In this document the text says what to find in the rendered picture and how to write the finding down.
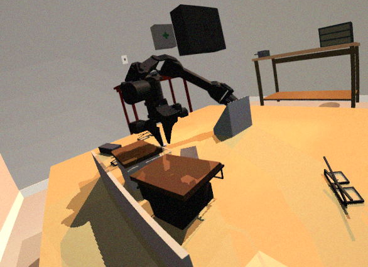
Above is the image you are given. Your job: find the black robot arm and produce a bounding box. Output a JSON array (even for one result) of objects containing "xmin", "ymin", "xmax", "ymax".
[{"xmin": 119, "ymin": 54, "xmax": 238, "ymax": 126}]

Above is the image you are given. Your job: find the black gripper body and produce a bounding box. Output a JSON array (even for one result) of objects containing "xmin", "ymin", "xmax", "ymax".
[{"xmin": 128, "ymin": 95, "xmax": 188, "ymax": 134}]

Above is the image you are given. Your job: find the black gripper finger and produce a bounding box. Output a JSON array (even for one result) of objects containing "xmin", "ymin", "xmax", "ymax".
[
  {"xmin": 147, "ymin": 127, "xmax": 163, "ymax": 147},
  {"xmin": 162, "ymin": 123, "xmax": 175, "ymax": 144}
]

